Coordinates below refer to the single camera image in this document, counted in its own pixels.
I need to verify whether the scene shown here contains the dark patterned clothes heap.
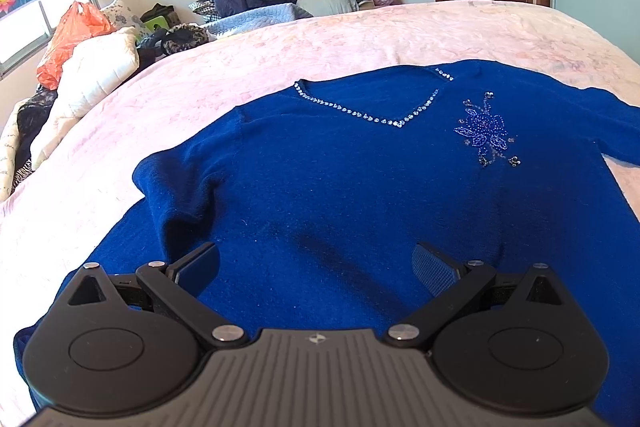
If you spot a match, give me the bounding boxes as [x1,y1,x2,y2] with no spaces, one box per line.
[137,3,213,70]

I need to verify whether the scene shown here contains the window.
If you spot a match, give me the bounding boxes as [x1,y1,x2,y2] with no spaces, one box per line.
[1,0,98,76]

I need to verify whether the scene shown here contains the blue beaded sweater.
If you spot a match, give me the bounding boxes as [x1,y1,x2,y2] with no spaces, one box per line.
[29,61,639,426]

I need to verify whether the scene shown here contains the orange plastic bag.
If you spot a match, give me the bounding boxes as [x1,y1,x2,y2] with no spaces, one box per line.
[36,1,115,90]

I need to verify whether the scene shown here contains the white puffer jacket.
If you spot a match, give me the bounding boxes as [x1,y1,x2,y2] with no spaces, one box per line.
[1,26,140,200]

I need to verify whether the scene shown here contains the light blue quilted blanket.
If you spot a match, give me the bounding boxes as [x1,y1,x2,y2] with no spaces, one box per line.
[203,3,312,39]

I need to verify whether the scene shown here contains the pink bed blanket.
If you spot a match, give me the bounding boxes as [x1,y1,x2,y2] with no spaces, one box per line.
[1,0,639,426]

